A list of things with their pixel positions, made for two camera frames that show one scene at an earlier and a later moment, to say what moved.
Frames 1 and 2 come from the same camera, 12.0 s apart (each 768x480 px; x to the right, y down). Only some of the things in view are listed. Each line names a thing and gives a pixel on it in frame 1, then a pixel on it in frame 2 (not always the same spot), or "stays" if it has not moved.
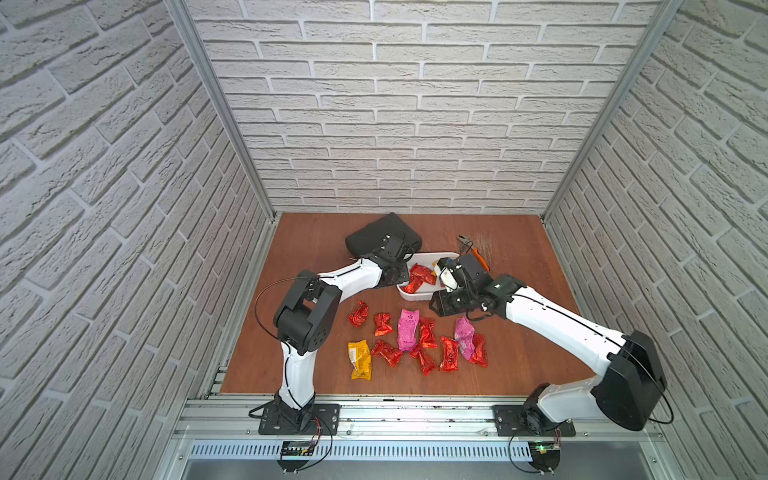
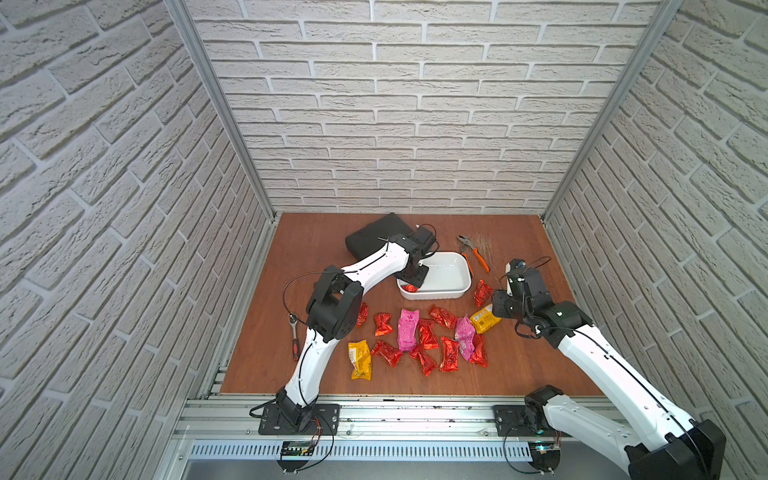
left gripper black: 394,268 -> 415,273
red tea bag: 451,355 stays
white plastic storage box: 429,260 stays
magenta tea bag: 464,334 stays
